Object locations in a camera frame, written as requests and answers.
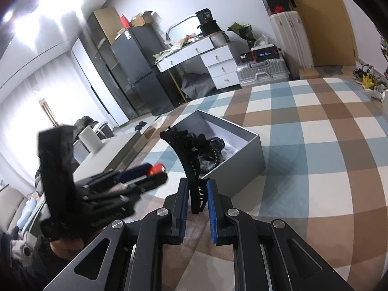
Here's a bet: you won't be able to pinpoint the red China pin badge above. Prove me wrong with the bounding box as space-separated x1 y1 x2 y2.
147 163 166 176

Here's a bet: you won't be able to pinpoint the black hair claw clip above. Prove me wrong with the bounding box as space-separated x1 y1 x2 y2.
159 127 209 214

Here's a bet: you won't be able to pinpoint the person's left hand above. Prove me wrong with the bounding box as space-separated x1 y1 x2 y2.
49 238 84 261

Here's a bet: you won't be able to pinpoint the white cylinder bin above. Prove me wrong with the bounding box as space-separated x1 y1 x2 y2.
78 125 103 154

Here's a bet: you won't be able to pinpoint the grey cardboard box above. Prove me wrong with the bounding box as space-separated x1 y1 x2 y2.
173 110 266 198

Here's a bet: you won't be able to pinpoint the checkered bed cover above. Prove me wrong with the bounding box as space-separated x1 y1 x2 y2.
134 78 387 290

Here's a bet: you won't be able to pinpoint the dark grey refrigerator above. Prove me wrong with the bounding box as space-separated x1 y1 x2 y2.
111 25 183 116

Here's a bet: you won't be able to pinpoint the glass door cabinet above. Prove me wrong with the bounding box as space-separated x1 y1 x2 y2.
79 8 149 125

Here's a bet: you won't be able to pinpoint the white desk with drawers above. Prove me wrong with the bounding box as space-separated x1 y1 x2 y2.
155 31 239 90

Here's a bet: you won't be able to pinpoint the silver aluminium suitcase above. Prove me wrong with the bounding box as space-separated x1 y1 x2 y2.
236 58 290 87

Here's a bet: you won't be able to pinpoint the white upright suitcase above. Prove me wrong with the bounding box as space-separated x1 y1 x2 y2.
269 11 314 79

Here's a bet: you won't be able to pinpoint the black shoe box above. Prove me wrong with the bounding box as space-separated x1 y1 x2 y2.
262 0 297 16

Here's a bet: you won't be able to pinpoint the wooden door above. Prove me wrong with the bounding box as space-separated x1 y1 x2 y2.
289 0 358 66

